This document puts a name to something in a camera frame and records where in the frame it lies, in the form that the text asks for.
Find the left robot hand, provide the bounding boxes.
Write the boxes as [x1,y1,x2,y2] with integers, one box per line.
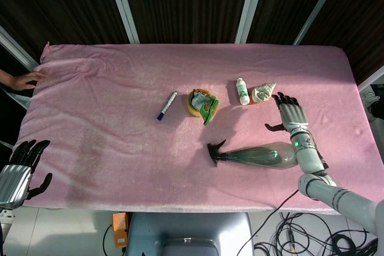
[0,140,53,210]

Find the yellow tape roll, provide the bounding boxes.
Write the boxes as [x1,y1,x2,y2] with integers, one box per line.
[187,88,212,118]

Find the orange box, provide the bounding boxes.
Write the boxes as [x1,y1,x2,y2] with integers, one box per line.
[112,212,128,249]

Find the black floor cables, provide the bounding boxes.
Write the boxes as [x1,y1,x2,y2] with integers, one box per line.
[253,189,381,256]

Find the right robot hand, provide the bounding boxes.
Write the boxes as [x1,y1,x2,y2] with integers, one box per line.
[264,91,310,134]

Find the person's bare hand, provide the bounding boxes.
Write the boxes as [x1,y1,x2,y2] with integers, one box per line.
[0,68,48,91]

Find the green spray bottle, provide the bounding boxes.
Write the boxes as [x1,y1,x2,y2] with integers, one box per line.
[207,140,299,170]

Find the small white bottle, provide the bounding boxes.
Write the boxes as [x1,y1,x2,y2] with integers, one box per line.
[236,77,251,106]

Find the green snack packet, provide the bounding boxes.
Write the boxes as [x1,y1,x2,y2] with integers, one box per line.
[192,89,220,126]

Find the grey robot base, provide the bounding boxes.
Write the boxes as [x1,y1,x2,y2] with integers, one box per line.
[125,211,256,256]

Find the pink table cloth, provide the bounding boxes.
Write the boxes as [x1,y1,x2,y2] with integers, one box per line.
[18,43,381,215]

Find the crumpled white paper wrapper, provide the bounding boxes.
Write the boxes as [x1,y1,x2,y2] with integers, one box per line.
[250,82,278,104]

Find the blue capped marker pen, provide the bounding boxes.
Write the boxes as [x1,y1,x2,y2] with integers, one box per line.
[157,91,178,121]

